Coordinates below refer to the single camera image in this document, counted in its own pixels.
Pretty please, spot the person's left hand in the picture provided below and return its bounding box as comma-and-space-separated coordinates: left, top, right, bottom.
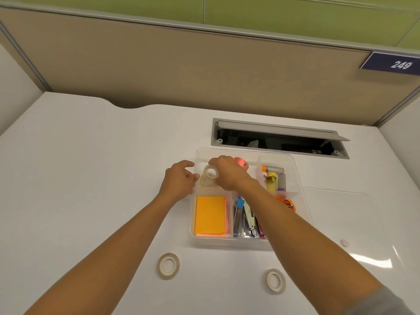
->
158, 160, 201, 198

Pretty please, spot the person's left forearm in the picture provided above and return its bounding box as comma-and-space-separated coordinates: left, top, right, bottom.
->
23, 189, 185, 315

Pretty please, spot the grey desk cable hatch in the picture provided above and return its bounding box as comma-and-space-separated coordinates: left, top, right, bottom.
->
211, 118, 351, 160

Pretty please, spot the white tape roll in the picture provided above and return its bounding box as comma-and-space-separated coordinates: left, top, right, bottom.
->
265, 268, 287, 295
156, 252, 180, 281

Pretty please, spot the clear plastic organizer tray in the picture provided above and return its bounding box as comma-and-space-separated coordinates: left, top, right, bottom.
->
189, 147, 314, 249

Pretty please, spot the pink sticky note pad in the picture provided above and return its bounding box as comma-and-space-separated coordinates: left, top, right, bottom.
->
195, 231, 229, 239

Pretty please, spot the dark blue number sign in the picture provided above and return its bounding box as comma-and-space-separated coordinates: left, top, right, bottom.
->
359, 51, 420, 76

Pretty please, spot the silver stapler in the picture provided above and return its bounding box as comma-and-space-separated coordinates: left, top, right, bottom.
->
242, 206, 260, 239

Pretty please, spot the orange tape dispenser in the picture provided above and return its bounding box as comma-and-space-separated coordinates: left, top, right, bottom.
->
275, 196, 297, 213

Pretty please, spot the person's right forearm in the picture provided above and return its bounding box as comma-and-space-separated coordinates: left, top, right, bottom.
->
234, 179, 385, 315

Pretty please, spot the clear adhesive tape roll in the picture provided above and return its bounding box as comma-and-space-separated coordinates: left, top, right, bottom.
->
200, 164, 220, 187

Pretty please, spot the orange sticky note pad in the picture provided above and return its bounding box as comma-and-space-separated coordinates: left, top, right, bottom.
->
194, 195, 229, 236

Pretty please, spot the person's right hand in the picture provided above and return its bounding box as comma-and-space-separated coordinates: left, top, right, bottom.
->
208, 155, 260, 191

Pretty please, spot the grey sleeve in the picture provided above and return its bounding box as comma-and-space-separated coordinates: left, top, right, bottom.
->
339, 285, 420, 315

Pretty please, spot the beige cubicle partition panel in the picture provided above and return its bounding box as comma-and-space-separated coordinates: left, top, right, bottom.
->
0, 4, 420, 129

